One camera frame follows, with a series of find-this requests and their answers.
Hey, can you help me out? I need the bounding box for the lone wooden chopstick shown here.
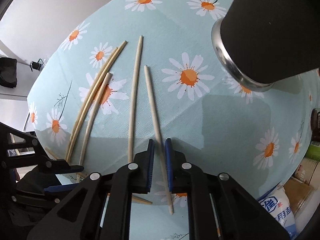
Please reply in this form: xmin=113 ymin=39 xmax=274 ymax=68
xmin=144 ymin=65 xmax=174 ymax=215

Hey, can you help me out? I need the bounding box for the black binder clip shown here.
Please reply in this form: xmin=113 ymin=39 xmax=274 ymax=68
xmin=29 ymin=59 xmax=46 ymax=72

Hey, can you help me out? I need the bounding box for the daisy print blue tablecloth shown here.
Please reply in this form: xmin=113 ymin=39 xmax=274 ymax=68
xmin=26 ymin=0 xmax=320 ymax=240

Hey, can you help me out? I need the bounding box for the blue white salt bag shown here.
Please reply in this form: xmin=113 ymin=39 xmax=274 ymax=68
xmin=258 ymin=184 xmax=298 ymax=239

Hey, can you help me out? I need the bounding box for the black cylindrical utensil holder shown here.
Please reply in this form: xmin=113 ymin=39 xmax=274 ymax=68
xmin=211 ymin=0 xmax=319 ymax=92

